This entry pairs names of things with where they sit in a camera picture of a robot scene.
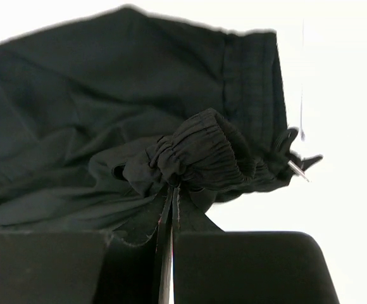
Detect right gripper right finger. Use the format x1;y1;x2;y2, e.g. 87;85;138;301
171;189;339;304

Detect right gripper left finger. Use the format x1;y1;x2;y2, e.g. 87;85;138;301
0;188;172;303

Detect black trousers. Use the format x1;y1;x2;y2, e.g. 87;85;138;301
0;6;321;231

